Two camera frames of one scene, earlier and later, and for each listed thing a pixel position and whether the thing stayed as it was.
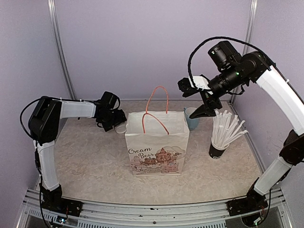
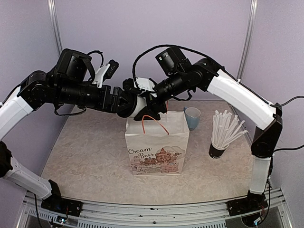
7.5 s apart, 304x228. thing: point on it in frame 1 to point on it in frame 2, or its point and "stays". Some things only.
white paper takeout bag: (156, 142) stays
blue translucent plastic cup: (192, 123) stays
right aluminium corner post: (250, 31) stays
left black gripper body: (112, 119) to (73, 95)
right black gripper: (209, 98) to (151, 101)
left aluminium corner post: (53, 15) stays
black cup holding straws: (215, 152) stays
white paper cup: (120, 129) to (141, 104)
